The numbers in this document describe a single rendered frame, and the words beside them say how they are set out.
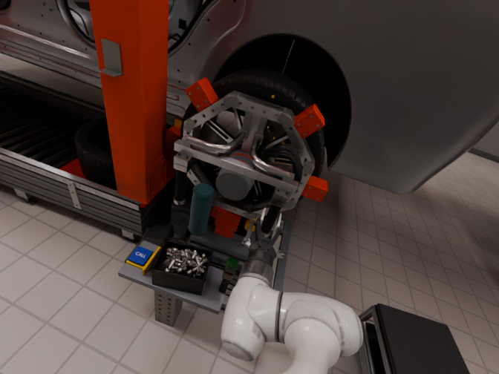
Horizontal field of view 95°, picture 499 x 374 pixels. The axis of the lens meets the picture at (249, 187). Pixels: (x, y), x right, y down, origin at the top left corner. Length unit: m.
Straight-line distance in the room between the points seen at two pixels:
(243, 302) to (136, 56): 0.76
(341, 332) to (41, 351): 1.31
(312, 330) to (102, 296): 1.25
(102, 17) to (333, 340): 1.00
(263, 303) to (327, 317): 0.13
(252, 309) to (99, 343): 1.04
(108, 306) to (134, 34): 1.26
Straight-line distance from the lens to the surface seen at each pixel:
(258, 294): 0.57
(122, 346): 1.45
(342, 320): 0.55
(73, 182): 1.60
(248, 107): 0.85
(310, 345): 0.49
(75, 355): 1.49
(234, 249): 1.44
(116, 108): 1.00
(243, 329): 0.55
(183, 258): 0.95
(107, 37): 0.93
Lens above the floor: 1.38
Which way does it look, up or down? 38 degrees down
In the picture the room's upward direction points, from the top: 18 degrees clockwise
